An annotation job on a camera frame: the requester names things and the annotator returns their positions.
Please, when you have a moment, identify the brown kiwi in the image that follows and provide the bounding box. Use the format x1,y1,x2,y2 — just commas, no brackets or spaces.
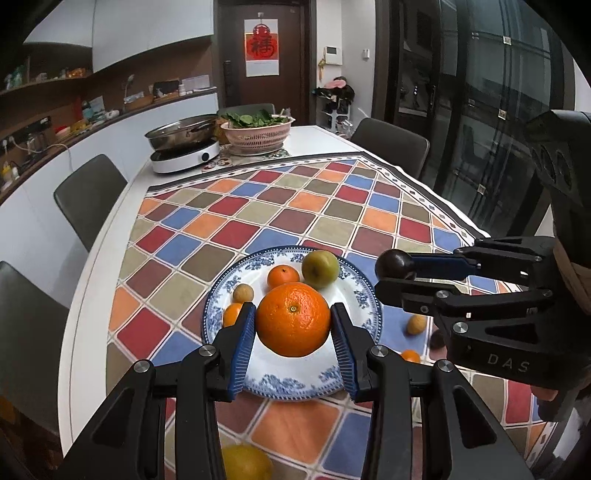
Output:
232,284,254,304
406,314,428,336

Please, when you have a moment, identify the smooth orange persimmon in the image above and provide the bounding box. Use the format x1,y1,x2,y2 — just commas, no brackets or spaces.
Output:
222,303,242,328

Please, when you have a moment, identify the colourful checkered table mat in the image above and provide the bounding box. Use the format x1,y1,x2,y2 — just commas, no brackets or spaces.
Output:
105,156,555,480

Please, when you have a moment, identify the pink basket with greens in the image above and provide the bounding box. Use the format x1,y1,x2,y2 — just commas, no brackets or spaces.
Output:
219,109,296,156

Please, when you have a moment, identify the blue white porcelain plate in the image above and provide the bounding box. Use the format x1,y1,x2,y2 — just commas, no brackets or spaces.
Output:
201,245,383,401

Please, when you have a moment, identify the steel pan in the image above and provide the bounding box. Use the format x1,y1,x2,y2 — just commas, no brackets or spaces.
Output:
144,114,217,151

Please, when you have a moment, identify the far left dark chair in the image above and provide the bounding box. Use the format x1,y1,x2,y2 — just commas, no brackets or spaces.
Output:
53,154,127,251

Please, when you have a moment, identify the dark chair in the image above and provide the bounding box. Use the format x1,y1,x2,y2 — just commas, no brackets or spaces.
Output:
53,154,127,251
351,118,430,178
0,261,69,434

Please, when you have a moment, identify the dark wooden door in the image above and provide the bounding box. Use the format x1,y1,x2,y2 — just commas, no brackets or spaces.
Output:
214,1,317,125

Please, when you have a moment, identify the small orange tangerine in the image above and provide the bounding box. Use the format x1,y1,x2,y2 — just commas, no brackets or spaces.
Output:
401,349,422,364

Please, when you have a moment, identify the right dark chair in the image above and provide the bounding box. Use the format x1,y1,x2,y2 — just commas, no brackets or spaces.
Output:
351,118,430,178

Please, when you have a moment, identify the dark plum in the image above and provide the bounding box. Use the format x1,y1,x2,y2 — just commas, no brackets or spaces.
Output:
429,330,446,350
375,249,416,280

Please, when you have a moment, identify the person right hand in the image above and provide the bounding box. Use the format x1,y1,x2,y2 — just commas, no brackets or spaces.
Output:
531,386,558,402

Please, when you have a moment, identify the red fu door poster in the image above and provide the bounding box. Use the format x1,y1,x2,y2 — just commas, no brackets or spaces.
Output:
243,18,280,78

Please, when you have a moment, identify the white wall intercom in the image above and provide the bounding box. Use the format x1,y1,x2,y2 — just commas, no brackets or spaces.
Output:
322,45,342,66

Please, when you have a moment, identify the near left dark chair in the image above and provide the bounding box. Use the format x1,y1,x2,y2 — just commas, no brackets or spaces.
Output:
0,261,69,434

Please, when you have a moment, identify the yellow pear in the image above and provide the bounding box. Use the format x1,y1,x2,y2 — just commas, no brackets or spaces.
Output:
221,444,273,480

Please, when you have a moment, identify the stroller with pink toy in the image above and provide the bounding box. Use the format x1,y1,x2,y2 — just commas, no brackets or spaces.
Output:
311,76,356,133

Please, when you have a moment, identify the white induction cooker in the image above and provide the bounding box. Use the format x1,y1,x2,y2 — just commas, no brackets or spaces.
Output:
150,138,221,174

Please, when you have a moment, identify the green pear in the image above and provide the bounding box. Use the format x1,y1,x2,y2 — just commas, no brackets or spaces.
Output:
301,250,339,289

